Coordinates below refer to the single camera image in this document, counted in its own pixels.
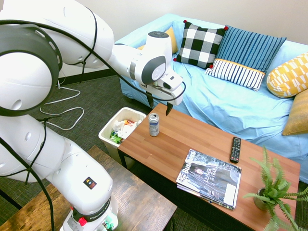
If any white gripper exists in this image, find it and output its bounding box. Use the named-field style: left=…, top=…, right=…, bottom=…
left=146, top=83, right=186, bottom=117

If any silver drink can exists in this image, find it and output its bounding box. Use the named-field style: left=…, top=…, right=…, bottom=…
left=148, top=112, right=160, bottom=137

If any white plastic trash bin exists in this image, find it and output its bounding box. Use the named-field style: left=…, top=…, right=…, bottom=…
left=98, top=107, right=147, bottom=170

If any wooden coffee table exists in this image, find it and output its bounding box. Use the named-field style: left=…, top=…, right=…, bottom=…
left=117, top=103, right=301, bottom=231

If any crumpled white paper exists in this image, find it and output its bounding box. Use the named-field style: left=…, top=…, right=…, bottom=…
left=112, top=119, right=143, bottom=141

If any green snack wrapper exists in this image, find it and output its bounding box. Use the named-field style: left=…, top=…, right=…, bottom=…
left=109, top=129, right=125, bottom=145

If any plain yellow pillow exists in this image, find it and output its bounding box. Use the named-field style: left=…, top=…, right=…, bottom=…
left=136, top=26, right=179, bottom=54

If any sofa with light blue cover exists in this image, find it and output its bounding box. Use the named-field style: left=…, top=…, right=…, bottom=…
left=115, top=13, right=308, bottom=185

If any black baseboard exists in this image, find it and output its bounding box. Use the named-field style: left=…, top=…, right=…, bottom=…
left=57, top=68, right=119, bottom=85

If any black white checkered pillow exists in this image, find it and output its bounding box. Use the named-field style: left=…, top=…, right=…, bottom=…
left=173, top=19, right=229, bottom=70

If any black remote control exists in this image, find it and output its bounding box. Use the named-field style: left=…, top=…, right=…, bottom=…
left=230, top=136, right=243, bottom=164

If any stack of magazines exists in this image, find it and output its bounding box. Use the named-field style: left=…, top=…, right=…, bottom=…
left=176, top=148, right=242, bottom=209

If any magazine stack underneath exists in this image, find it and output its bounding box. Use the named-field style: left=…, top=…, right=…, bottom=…
left=176, top=183, right=237, bottom=211

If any blue striped pillow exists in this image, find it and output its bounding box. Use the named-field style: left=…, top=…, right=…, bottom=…
left=204, top=25, right=287, bottom=92

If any rustic dark wood table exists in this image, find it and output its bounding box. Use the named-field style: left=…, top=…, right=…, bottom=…
left=0, top=145, right=178, bottom=231

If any yellow white patterned bolster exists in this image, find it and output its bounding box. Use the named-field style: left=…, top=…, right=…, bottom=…
left=266, top=52, right=308, bottom=99

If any mustard textured pillow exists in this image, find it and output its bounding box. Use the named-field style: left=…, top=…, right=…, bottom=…
left=282, top=89, right=308, bottom=136

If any grey plant pot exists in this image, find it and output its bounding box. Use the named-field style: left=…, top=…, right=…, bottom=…
left=253, top=187, right=271, bottom=211

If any green fern plant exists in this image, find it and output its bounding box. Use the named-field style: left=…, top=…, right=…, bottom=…
left=242, top=145, right=308, bottom=231

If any black metal floor bar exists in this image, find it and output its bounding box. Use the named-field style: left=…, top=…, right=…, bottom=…
left=0, top=188, right=23, bottom=210

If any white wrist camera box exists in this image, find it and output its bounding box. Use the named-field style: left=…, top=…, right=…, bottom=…
left=158, top=71, right=183, bottom=92

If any white floor cable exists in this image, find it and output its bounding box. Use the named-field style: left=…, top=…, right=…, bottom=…
left=39, top=76, right=85, bottom=131

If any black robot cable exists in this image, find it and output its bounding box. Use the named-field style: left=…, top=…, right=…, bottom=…
left=0, top=6, right=187, bottom=231

